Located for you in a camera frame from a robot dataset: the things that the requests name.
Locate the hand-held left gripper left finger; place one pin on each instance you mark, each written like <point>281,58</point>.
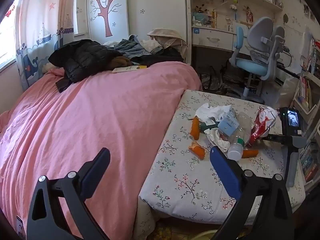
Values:
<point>96,172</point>

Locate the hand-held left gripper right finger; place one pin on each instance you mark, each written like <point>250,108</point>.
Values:
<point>225,170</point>

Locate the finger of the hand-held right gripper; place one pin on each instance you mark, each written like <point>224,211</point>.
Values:
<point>272,137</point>

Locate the red snack packet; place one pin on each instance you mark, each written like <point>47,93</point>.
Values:
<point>258,127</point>

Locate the clear plastic bottle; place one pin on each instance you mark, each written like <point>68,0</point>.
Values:
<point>237,145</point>

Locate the small white tissue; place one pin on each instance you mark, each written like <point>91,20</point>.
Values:
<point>217,142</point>

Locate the light blue carton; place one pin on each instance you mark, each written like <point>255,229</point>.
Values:
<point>227,126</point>

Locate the green packet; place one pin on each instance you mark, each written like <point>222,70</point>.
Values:
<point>208,124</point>

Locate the large white tissue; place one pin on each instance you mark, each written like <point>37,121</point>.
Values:
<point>212,112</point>

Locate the pale yellow bin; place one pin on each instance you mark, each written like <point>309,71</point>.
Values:
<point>207,233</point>

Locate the row of colourful books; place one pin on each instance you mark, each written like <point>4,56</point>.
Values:
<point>308,165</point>

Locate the white book cart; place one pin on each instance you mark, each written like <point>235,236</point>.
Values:
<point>307,112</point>

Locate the white floral cloth cover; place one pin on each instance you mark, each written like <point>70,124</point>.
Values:
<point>190,180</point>

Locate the clear plastic bag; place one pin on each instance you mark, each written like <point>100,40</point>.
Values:
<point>287,90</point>

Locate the row of red white books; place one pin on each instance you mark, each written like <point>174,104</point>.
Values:
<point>303,90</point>

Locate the pink blanket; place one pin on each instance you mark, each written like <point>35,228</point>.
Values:
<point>100,117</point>

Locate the blue grey desk chair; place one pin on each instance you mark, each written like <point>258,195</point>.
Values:
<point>250,66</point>

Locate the dark bag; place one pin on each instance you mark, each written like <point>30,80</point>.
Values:
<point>215,80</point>

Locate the yellow patterned mat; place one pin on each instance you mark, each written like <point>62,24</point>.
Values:
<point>162,233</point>

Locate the small printed card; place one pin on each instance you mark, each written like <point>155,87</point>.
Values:
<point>20,227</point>

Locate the yellow book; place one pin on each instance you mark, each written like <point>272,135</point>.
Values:
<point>130,68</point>

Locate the brown furry item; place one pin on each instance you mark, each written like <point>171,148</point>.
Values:
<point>120,62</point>

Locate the black puffer jacket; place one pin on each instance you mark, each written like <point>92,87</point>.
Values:
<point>85,57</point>

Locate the white desk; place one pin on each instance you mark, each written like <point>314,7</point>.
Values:
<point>212,38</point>

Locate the black clothing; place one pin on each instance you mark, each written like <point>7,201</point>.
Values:
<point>162,57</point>

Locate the blue denim clothes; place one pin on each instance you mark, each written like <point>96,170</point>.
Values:
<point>132,47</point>

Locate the white garment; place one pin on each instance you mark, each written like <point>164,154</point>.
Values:
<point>150,45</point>

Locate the white desk hutch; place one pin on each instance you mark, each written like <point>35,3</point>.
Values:
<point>225,7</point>

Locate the teal box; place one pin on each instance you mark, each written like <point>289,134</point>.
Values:
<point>201,18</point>

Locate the beige cloth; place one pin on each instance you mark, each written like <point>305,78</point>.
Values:
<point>165,33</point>

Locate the pink printed curtain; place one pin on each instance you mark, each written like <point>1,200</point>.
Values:
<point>40,30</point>

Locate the window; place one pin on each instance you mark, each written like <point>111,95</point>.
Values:
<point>7,42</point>

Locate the tree decal wardrobe door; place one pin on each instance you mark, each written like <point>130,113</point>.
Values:
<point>106,12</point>

